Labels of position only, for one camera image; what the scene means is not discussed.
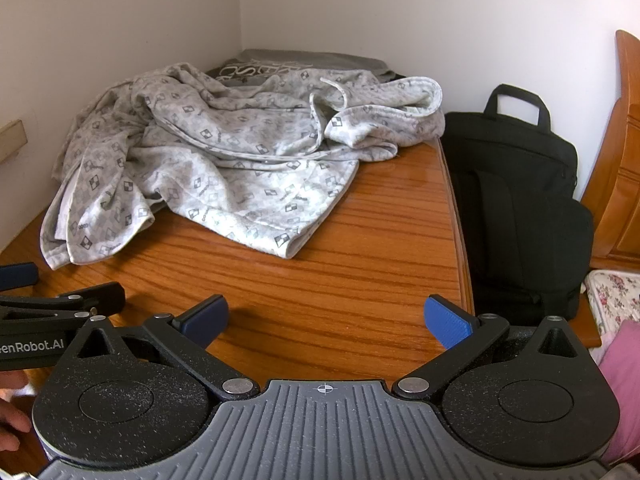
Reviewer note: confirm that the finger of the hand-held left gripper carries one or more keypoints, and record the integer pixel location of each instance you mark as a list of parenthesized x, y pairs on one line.
[(75, 300), (17, 276)]

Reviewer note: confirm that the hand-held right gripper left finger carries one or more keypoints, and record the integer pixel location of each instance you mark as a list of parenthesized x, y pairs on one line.
[(205, 321)]

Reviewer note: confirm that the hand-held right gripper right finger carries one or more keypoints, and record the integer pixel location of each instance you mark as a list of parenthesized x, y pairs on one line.
[(447, 322)]

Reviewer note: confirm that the grey patterned hooded robe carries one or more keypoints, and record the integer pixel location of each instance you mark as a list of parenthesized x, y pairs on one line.
[(225, 160)]

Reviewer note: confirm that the person's left hand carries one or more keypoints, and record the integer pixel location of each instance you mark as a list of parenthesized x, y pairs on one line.
[(10, 417)]

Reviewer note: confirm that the beige window sill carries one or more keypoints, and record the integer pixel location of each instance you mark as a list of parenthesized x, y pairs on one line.
[(11, 140)]

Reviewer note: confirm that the black laptop bag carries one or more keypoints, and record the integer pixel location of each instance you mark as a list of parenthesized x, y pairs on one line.
[(515, 200)]

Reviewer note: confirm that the floral cloth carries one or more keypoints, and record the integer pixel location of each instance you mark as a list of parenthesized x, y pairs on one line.
[(617, 292)]

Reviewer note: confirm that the pink cloth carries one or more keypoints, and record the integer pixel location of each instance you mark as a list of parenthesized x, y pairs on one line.
[(625, 385)]

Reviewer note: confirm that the wooden headboard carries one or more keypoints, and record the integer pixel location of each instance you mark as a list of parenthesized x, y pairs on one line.
[(617, 160)]

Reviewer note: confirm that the grey printed t-shirt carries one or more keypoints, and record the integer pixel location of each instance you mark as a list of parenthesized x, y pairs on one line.
[(280, 62)]

